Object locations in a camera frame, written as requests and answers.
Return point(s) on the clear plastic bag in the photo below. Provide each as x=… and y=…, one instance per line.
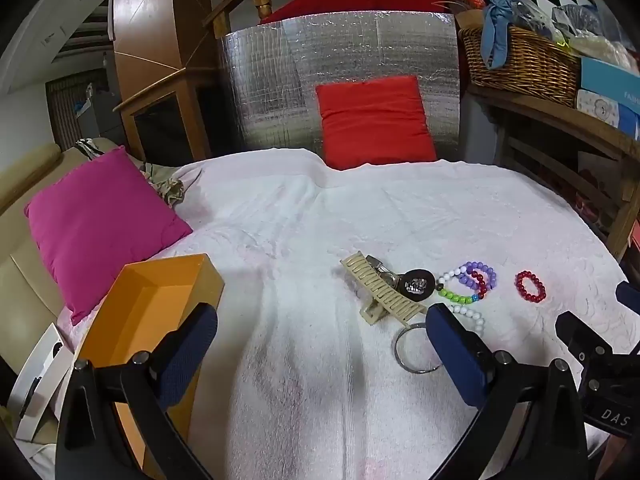
x=580, y=20

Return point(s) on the wooden cabinet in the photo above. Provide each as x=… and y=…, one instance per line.
x=145, y=20

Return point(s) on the beige sofa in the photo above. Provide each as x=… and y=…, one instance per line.
x=30, y=280

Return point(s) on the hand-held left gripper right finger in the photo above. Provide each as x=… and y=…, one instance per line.
x=457, y=360

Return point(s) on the blue and white box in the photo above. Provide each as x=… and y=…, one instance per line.
x=605, y=80

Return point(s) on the silver metal watch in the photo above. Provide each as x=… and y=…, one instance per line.
x=385, y=272

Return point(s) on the dark window blind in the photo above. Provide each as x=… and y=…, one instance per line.
x=65, y=110

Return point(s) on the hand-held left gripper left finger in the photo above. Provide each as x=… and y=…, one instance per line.
x=187, y=355

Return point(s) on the beige hair claw clip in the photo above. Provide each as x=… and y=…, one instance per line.
x=380, y=292

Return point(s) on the silver foil insulation sheet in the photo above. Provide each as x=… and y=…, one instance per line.
x=270, y=85

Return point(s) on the wicker basket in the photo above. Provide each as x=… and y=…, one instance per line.
x=525, y=67

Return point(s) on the red pillow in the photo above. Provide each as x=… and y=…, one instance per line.
x=375, y=120

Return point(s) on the white embossed towel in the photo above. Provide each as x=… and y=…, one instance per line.
x=300, y=240

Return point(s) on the pink pillow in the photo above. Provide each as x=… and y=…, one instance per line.
x=100, y=225

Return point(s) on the camouflage cloth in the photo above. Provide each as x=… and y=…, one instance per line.
x=165, y=185

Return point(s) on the orange cardboard box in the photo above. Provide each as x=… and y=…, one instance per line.
x=145, y=300

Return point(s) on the blue cloth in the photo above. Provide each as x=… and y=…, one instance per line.
x=495, y=35

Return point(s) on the wooden shelf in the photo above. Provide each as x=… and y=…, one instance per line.
x=550, y=115

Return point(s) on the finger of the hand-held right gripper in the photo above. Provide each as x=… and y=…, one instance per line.
x=630, y=296
x=575, y=332

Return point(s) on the silver metal bangle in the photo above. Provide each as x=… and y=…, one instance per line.
x=400, y=355

